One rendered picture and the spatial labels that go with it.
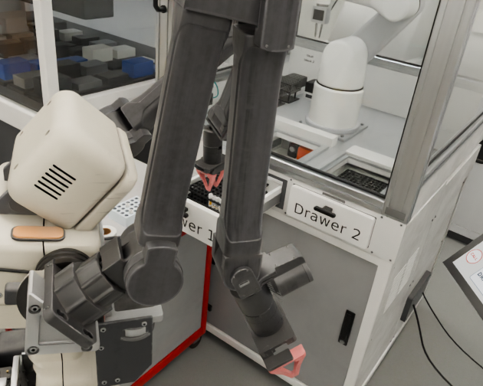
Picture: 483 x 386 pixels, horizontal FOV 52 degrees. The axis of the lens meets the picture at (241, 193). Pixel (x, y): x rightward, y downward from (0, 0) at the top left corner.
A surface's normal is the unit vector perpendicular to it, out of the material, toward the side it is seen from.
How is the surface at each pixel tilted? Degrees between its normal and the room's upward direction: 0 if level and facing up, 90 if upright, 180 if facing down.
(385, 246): 90
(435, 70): 90
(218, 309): 90
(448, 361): 0
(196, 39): 101
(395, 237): 90
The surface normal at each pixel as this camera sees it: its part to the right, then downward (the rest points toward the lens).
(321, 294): -0.59, 0.34
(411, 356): 0.10, -0.87
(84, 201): 0.30, 0.50
